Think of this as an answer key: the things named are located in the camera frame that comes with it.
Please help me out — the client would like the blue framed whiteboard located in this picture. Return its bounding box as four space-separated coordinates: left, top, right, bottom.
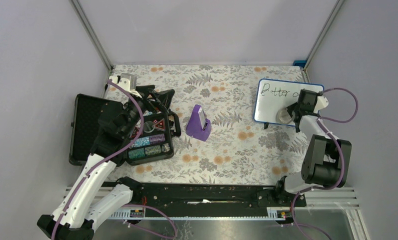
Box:
252 78 325 125

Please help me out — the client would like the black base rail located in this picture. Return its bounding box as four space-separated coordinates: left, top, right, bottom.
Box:
101 177 308 220

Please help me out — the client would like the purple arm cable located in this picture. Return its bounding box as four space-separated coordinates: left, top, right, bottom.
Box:
314 87 360 191
50 81 144 240

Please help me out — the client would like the purple wedge stand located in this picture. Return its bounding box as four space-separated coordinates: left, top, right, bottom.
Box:
185 104 212 142

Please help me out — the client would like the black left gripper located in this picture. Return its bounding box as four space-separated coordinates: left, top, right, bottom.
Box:
121 84 175 137

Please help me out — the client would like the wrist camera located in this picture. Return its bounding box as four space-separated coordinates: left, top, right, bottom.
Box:
314 95 329 112
106 73 141 97

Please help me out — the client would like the blue corner bracket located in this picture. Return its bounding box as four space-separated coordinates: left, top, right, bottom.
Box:
292 60 307 68

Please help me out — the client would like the silver mesh sponge eraser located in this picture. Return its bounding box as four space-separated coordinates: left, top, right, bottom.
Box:
276 108 293 125

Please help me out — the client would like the floral table mat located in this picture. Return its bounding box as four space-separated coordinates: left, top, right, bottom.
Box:
107 65 308 185

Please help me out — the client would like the black poker chip case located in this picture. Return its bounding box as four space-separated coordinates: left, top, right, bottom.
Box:
69 94 181 166

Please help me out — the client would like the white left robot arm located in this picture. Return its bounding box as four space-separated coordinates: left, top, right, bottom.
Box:
37 85 175 240

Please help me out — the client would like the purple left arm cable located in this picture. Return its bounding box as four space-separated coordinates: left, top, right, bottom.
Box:
50 81 144 240

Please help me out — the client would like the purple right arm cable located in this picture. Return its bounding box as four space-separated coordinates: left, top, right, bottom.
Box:
314 87 360 191

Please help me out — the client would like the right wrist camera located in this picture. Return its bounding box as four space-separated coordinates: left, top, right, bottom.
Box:
314 95 329 112

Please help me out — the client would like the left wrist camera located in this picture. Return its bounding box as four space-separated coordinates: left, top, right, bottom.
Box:
106 73 141 97

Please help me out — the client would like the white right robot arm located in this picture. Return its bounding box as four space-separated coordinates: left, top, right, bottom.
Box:
273 89 352 206

